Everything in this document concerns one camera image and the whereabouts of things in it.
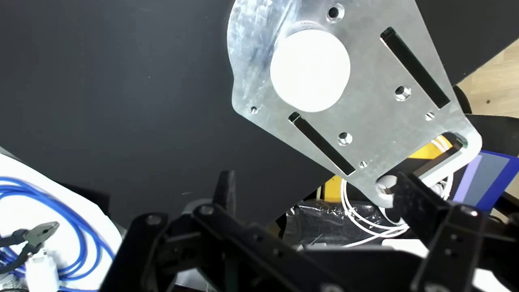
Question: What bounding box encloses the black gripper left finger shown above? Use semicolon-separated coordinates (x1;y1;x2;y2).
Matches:
189;170;237;215

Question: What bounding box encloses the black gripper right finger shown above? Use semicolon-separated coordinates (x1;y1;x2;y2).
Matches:
395;173;481;254

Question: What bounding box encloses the yellow object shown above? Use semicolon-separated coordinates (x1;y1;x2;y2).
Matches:
317;137;455;202

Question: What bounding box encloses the white bottle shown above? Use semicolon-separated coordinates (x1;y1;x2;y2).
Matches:
270;29;351;111

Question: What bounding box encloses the blue and grey panel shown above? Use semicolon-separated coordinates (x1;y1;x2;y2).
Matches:
453;150;519;210

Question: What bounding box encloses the silver metal plate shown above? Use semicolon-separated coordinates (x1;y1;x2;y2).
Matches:
228;0;482;207

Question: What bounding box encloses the grey clip connector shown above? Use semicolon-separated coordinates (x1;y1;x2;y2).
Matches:
0;220;61;274

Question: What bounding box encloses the white plastic connector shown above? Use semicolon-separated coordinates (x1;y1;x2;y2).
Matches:
27;251;59;292

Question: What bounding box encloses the white wire bundle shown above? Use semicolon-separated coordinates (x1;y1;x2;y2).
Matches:
340;134;468;241

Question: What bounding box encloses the blue cable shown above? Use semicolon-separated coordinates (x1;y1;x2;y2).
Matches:
0;176;117;292

